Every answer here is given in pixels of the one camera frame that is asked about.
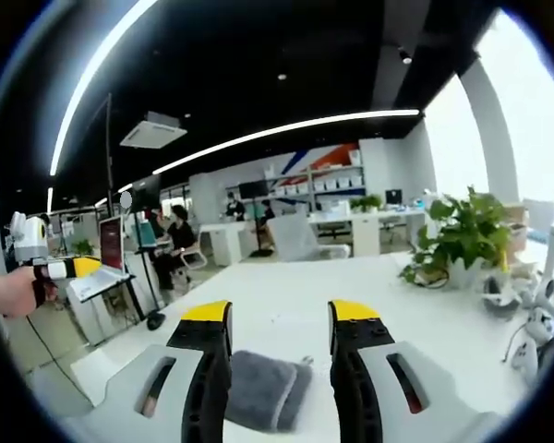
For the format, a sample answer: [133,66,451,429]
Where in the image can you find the grey towel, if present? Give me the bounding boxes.
[224,349,313,434]

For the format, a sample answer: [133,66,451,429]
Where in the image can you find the open laptop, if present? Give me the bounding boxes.
[67,215,136,305]

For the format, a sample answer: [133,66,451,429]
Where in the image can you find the person's left hand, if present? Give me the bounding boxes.
[0,265,60,319]

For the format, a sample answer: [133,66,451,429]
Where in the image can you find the white office chair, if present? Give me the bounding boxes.
[178,243,210,272]

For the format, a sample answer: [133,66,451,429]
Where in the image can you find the tall black pole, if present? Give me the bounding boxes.
[103,91,115,219]

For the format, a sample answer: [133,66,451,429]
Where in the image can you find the white panel chair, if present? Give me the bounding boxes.
[266,213,353,265]

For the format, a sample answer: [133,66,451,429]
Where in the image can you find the ceiling air conditioner unit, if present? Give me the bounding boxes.
[118,110,189,150]

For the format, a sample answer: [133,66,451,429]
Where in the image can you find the white headset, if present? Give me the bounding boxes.
[481,275,524,316]

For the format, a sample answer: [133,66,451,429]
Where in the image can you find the small green desk plants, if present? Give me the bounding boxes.
[348,193,384,215]

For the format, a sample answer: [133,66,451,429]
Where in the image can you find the white hand controller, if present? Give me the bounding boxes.
[501,307,554,376]

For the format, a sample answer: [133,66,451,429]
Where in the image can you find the long ceiling light strip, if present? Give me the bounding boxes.
[151,108,421,176]
[48,0,162,177]

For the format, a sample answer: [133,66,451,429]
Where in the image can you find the green potted plant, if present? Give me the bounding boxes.
[398,186,514,291]

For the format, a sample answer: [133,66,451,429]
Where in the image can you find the white storage shelf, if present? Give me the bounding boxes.
[262,150,367,209]

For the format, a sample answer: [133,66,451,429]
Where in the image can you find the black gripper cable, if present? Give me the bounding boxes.
[25,313,96,410]

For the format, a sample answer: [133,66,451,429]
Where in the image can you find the black wall screen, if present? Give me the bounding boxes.
[237,180,270,201]

